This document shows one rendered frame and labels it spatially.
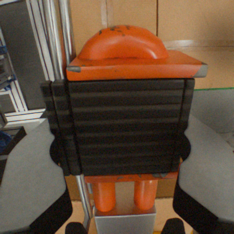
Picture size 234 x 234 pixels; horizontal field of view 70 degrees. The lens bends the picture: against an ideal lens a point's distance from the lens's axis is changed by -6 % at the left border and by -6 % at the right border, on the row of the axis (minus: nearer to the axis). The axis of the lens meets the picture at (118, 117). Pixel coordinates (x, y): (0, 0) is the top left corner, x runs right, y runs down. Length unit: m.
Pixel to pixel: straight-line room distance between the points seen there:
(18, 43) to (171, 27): 0.88
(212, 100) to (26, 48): 1.46
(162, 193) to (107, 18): 0.64
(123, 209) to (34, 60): 1.12
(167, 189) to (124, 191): 0.26
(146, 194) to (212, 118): 1.62
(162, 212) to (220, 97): 1.36
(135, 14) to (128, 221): 0.71
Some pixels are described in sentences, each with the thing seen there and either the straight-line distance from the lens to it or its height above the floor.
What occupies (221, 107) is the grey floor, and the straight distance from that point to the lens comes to 1.75.
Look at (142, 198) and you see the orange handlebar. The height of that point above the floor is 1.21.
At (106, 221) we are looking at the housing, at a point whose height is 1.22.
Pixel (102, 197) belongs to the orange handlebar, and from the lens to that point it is 0.17.
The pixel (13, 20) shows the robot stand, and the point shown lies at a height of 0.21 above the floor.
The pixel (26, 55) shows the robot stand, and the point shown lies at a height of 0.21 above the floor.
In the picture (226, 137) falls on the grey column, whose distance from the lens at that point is 1.97.
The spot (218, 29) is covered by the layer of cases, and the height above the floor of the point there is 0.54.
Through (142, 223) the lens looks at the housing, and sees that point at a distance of 0.20.
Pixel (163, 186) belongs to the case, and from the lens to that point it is 0.45.
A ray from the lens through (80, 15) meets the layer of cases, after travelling 0.78.
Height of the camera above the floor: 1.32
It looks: 61 degrees down
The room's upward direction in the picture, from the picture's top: 175 degrees clockwise
